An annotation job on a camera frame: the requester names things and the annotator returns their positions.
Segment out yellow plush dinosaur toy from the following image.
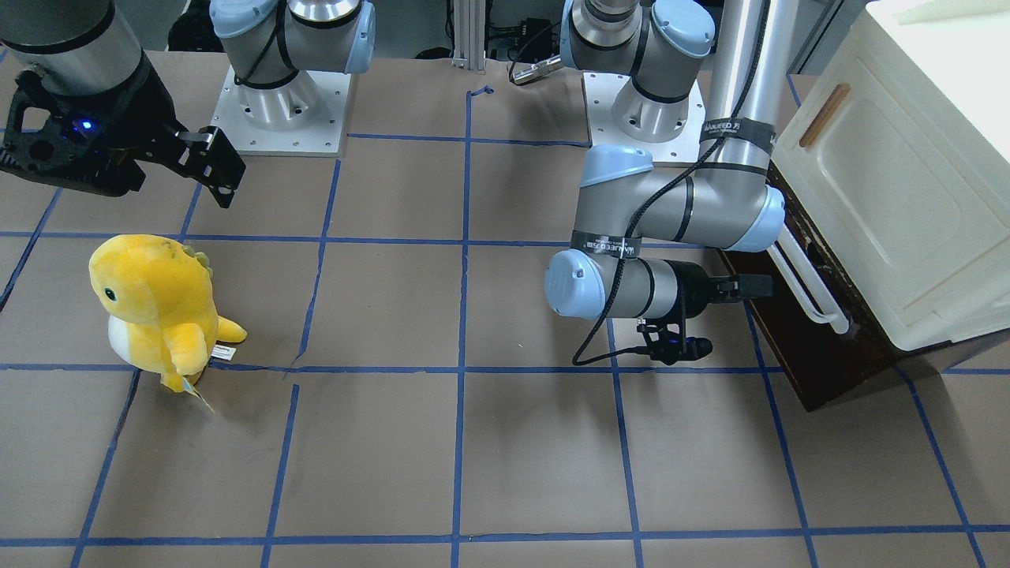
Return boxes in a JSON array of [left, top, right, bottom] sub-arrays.
[[88, 234, 248, 400]]

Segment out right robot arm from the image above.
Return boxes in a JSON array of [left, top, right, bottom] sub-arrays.
[[2, 1, 376, 208]]

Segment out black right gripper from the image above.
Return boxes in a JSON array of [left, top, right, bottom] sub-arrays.
[[2, 54, 246, 209]]

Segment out tangled black cables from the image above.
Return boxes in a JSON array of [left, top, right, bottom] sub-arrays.
[[485, 16, 563, 76]]

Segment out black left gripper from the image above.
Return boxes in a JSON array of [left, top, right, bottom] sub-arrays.
[[671, 261, 775, 320]]

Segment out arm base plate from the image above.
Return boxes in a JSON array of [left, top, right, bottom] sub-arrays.
[[211, 68, 356, 158], [583, 72, 706, 166]]

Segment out dark wooden drawer cabinet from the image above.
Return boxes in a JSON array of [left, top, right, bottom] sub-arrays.
[[720, 164, 905, 411]]

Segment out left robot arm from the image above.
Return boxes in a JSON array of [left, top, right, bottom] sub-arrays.
[[544, 1, 798, 321]]

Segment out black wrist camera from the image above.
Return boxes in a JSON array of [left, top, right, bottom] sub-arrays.
[[635, 319, 714, 364]]

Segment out cream plastic storage box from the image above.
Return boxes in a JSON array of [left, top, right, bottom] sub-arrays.
[[772, 1, 1009, 351]]

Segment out aluminium frame post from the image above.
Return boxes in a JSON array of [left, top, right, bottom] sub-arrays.
[[451, 0, 488, 74]]

